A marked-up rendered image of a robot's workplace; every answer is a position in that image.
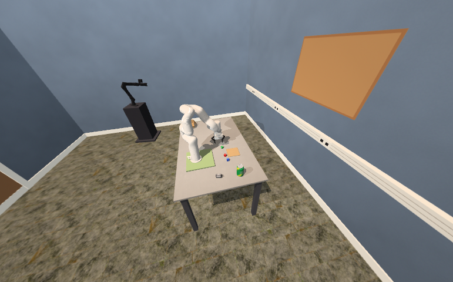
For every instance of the green soda can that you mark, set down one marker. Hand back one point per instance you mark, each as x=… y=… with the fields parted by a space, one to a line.
x=240 y=170

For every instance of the tan square mat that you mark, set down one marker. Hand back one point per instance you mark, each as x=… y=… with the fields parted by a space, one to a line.
x=233 y=152

